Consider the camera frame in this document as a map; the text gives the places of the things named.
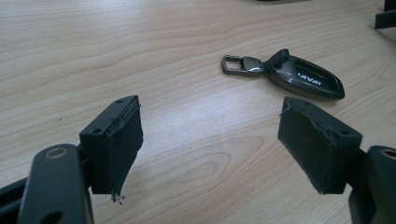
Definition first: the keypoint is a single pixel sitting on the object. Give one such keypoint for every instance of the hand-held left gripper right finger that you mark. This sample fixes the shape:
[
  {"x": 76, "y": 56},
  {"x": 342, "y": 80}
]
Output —
[{"x": 314, "y": 143}]

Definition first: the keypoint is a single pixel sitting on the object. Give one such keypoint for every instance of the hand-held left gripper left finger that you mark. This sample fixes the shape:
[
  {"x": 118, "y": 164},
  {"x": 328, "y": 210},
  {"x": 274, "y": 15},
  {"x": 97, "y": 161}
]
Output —
[{"x": 115, "y": 146}]

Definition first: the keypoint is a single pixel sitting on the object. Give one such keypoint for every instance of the dark grey car key fob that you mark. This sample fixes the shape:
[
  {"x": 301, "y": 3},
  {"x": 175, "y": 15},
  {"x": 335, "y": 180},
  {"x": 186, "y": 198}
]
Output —
[{"x": 299, "y": 76}]

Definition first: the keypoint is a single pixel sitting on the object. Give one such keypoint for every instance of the dark object at table edge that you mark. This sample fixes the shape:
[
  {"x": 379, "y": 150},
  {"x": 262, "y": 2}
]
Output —
[{"x": 280, "y": 1}]

